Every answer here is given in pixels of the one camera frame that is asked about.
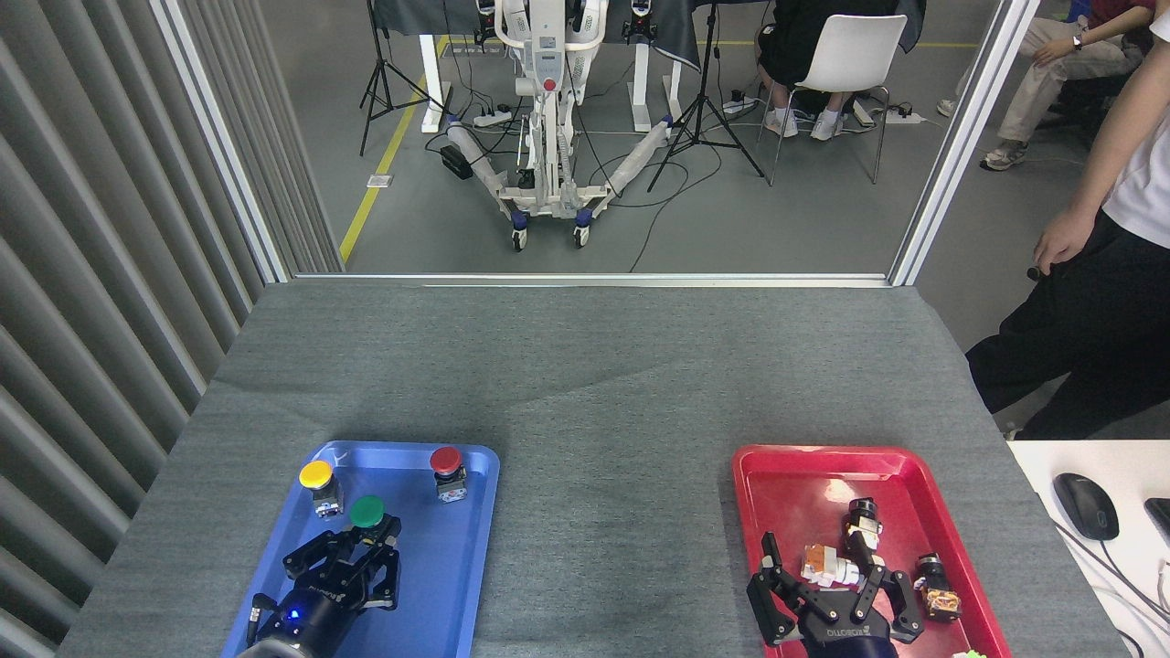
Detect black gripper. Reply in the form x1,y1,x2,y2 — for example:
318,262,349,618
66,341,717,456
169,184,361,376
259,515,404,652
747,533,926,658

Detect green push button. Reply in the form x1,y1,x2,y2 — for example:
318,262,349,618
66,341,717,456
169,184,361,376
349,496,389,547

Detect yellow push button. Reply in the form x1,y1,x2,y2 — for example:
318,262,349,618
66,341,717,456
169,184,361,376
299,460,345,520

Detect red push button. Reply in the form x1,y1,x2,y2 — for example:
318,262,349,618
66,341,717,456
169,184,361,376
430,446,469,504

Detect person's hand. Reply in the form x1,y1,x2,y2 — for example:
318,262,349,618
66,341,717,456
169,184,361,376
1033,208,1098,275

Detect blue plastic tray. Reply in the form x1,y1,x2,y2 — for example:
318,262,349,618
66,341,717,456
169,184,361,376
219,440,502,658

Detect red plastic tray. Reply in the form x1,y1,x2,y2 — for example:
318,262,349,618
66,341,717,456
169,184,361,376
731,445,1013,658

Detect white side table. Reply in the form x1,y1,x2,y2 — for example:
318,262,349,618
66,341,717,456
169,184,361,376
1005,440,1170,658

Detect black computer mouse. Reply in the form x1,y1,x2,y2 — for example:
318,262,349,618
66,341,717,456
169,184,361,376
1051,472,1121,542

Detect standing person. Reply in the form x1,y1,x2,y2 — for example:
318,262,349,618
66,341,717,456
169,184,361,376
966,9,1170,441

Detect thin black tripod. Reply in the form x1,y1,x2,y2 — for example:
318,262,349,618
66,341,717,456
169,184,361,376
359,0,449,156

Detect large black tripod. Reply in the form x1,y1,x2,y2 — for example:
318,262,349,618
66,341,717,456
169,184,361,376
647,0,767,193

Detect white stand on wheels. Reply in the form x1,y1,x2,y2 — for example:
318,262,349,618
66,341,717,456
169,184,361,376
445,0,677,252

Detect white chair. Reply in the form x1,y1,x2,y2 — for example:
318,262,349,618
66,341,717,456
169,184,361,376
757,14,909,186

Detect seated person with beige trousers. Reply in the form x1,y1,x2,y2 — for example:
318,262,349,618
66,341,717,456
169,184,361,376
939,0,1157,173

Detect person seated on white chair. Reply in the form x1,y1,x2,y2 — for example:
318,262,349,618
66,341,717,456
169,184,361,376
755,0,926,143

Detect white and orange switch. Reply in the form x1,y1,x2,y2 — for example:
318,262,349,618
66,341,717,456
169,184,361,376
802,544,867,590

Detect black knob switch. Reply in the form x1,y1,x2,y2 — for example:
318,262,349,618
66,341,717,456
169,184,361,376
843,498,884,552

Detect black switch with orange base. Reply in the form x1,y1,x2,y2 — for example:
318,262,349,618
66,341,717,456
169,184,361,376
917,553,963,622

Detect silver horizontal rail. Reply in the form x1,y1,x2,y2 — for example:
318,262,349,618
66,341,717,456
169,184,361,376
292,271,892,289

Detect silver post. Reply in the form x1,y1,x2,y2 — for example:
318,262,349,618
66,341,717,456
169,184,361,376
151,0,292,284
888,0,1040,286

